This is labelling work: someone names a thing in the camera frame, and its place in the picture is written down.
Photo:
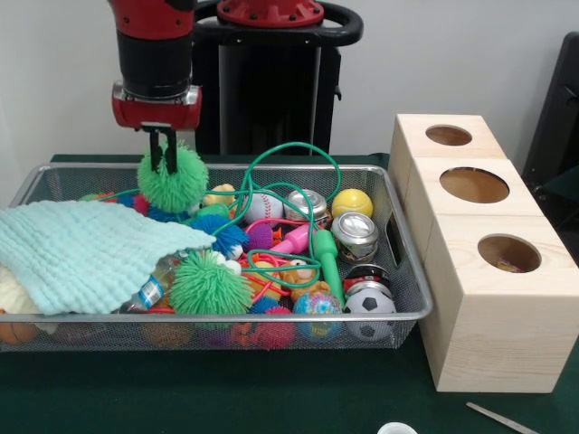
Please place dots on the metal scissors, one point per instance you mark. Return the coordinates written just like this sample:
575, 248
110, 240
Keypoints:
497, 418

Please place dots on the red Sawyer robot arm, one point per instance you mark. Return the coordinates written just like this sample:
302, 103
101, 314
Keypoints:
154, 54

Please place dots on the wooden box with three holes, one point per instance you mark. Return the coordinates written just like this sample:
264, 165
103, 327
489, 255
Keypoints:
497, 339

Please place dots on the mint green knitted cloth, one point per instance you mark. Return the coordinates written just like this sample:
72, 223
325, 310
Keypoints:
81, 253

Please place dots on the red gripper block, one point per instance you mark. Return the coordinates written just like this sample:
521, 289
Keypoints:
158, 113

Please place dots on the blue spiky rubber ball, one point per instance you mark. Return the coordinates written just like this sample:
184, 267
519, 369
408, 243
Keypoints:
226, 235

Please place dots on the white toy baseball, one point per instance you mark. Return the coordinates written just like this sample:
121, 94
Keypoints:
264, 208

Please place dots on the yellow ball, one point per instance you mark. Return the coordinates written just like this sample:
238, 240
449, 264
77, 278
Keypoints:
352, 203

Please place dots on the silver soda can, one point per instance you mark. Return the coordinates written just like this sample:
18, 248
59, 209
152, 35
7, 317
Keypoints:
355, 233

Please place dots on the multicoloured patterned cloth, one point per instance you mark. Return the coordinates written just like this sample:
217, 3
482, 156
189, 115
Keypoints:
509, 266

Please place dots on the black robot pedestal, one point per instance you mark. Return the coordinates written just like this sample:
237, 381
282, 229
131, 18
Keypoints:
267, 90

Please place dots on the green spiky rubber ball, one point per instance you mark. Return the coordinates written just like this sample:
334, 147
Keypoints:
181, 190

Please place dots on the colourful globe ball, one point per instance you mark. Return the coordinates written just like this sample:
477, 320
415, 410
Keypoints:
316, 307

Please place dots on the green spiky ball with eyes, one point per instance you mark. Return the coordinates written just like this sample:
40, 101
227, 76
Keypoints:
208, 285

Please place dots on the black white toy soccer ball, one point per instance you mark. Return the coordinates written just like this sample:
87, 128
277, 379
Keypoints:
368, 307

